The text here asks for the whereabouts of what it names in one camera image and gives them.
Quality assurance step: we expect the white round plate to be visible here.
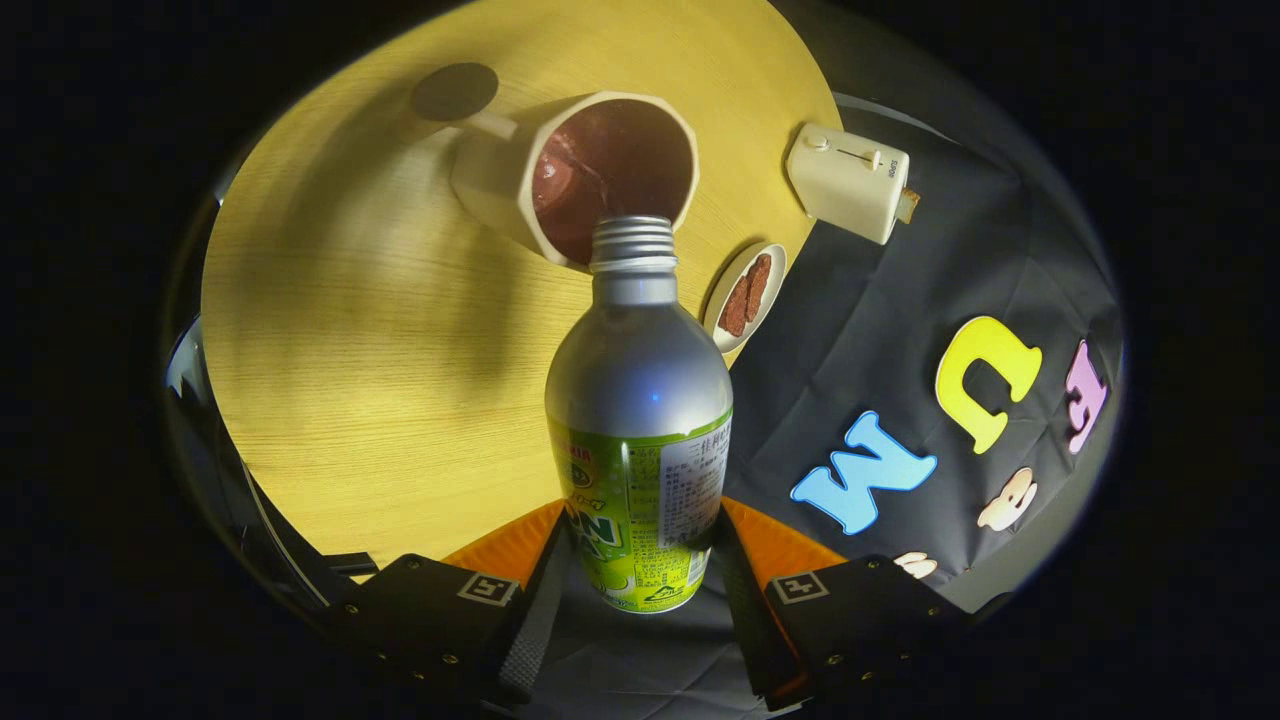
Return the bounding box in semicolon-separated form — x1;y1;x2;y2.
703;242;789;355

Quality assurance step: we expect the white toaster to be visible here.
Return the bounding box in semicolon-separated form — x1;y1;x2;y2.
786;122;912;247

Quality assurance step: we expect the wooden table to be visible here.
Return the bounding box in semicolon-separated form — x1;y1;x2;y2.
200;0;847;583

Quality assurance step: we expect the beige cup wooden handle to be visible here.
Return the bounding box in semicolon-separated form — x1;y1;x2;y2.
411;62;701;272

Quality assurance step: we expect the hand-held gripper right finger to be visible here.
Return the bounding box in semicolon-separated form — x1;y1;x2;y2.
711;497;973;709

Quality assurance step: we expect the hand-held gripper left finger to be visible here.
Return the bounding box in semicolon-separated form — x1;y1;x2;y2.
335;498;580;707

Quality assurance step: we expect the silver bottle green label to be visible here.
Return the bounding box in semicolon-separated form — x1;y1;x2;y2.
545;216;735;615

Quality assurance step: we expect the brown sausage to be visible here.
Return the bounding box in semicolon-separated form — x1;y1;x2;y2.
745;253;774;322
718;277;752;339

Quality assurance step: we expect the black backdrop cloth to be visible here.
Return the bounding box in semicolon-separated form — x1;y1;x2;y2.
520;100;1127;720

